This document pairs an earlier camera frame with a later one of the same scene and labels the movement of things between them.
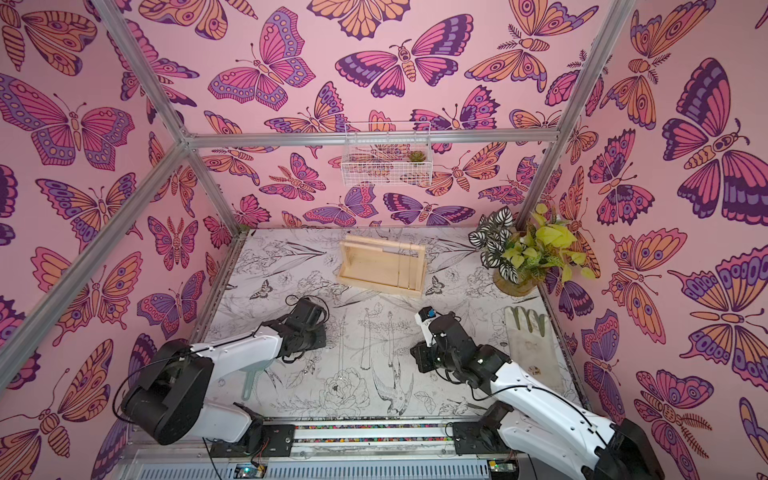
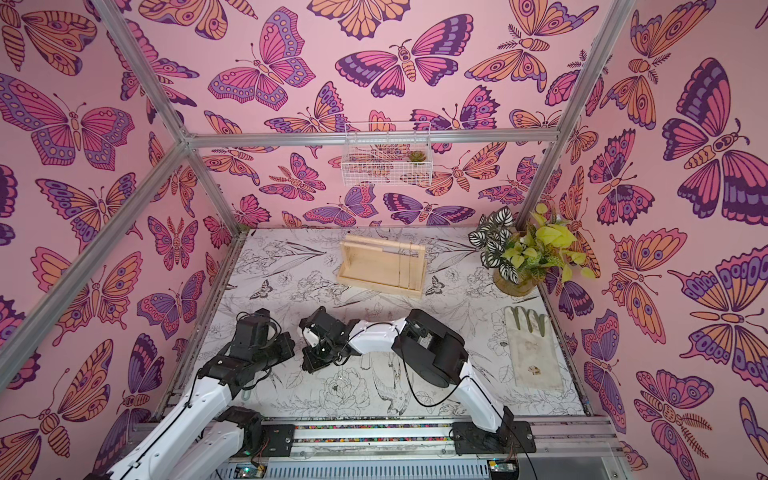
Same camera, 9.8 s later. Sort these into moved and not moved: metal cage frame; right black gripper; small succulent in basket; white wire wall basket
Moved: right black gripper
Not moved: metal cage frame; small succulent in basket; white wire wall basket
